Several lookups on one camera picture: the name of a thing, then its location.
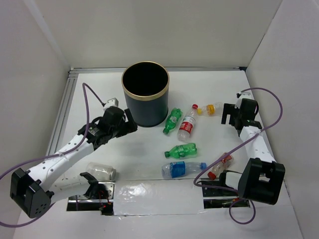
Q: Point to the clear bottle with red label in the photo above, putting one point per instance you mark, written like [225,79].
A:
[187,124]

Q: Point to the green bottle near bin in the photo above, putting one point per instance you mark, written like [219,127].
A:
[172,120]

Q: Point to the small bottle with red cap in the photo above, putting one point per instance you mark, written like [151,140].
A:
[218,168]

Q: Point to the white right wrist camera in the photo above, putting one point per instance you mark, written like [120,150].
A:
[246,95]

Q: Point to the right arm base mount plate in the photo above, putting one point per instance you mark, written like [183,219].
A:
[216,198]

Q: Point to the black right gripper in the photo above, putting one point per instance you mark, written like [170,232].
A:
[229,109]

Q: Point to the clear bottle with blue label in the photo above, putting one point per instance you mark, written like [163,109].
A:
[181,169]

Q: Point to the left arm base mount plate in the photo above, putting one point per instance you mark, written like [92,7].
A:
[102,201]

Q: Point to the small bottle with yellow cap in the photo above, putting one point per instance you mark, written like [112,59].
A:
[215,109]

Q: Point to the green bottle lying centre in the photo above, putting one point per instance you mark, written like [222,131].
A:
[182,151]

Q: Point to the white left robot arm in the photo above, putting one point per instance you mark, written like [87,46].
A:
[35,189]

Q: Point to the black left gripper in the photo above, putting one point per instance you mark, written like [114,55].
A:
[128,127]

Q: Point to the dark bin with gold rim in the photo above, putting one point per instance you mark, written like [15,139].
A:
[146,86]

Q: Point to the aluminium frame rail left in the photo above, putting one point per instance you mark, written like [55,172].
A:
[62,115]

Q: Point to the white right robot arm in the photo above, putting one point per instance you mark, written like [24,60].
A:
[262,177]

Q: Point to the clear plastic jar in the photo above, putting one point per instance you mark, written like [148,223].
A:
[101,172]

